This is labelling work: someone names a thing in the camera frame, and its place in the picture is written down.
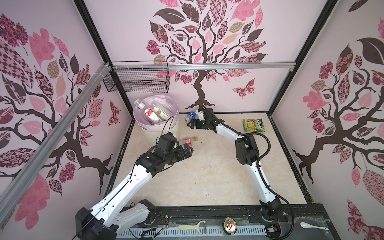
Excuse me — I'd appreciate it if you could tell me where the black wire mesh basket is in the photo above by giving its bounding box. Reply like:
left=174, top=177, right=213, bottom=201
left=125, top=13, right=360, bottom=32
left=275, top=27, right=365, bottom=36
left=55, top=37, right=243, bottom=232
left=103, top=60, right=171, bottom=94

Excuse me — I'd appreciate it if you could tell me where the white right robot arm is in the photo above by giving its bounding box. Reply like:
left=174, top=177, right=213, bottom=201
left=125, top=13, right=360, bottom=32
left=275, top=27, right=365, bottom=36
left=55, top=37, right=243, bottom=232
left=188, top=106, right=282, bottom=222

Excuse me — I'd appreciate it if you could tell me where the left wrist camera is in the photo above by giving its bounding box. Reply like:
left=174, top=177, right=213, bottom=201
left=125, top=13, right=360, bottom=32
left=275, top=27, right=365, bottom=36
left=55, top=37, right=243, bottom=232
left=157, top=133, right=177, bottom=152

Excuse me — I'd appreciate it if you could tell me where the clear square bottle white label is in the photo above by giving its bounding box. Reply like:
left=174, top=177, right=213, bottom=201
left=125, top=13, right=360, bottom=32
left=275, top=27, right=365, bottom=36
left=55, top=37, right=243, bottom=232
left=151, top=102, right=172, bottom=121

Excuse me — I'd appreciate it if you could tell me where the green yellow snack bag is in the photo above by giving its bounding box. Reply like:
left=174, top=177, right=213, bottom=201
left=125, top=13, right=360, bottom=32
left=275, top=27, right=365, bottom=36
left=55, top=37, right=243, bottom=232
left=243, top=119, right=266, bottom=133

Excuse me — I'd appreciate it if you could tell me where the cream vegetable peeler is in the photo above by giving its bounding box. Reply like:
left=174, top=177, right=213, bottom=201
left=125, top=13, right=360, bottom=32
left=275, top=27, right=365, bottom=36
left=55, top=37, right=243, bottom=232
left=178, top=220, right=207, bottom=235

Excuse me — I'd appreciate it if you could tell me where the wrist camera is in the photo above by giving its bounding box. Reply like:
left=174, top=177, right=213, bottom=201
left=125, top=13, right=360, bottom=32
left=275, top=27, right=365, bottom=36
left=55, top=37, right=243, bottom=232
left=196, top=110, right=205, bottom=121
left=157, top=133, right=177, bottom=152

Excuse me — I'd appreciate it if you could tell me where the cream bin with pink liner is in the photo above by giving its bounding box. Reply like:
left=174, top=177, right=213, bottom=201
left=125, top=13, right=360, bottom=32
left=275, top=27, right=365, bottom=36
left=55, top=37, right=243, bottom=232
left=133, top=95, right=179, bottom=144

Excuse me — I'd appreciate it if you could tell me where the white plastic spoon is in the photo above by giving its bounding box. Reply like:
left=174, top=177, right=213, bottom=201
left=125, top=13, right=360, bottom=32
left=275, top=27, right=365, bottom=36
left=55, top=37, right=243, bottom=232
left=300, top=222, right=329, bottom=231

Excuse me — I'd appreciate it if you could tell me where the clear bottle blue label back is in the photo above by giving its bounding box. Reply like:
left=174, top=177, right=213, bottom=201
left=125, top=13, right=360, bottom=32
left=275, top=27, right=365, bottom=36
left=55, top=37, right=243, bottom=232
left=185, top=112, right=197, bottom=123

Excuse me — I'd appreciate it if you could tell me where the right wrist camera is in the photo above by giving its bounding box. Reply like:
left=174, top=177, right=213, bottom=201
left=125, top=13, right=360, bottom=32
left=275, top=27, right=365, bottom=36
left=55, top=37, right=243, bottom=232
left=196, top=110, right=205, bottom=121

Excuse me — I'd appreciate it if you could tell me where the clear bottle green red label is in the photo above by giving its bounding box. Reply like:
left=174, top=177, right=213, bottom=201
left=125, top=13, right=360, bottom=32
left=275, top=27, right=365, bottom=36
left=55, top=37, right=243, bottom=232
left=134, top=99, right=163, bottom=125

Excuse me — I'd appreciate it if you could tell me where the clear bottle red label yellow cap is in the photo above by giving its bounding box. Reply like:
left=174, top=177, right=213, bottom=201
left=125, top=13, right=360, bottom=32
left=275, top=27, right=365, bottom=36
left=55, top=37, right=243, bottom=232
left=184, top=137, right=199, bottom=146

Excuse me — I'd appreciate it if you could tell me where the crushed metal can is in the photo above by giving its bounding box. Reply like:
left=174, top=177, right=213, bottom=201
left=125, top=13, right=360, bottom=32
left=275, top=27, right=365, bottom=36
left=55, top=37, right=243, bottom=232
left=222, top=217, right=238, bottom=236

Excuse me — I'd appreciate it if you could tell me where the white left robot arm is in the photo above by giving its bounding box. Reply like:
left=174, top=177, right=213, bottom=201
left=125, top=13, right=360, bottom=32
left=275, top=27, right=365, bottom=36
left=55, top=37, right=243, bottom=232
left=76, top=133, right=194, bottom=240

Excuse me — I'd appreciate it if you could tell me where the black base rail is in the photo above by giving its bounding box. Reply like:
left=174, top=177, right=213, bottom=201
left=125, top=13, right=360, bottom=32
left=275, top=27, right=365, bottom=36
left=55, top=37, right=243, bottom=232
left=138, top=204, right=329, bottom=226

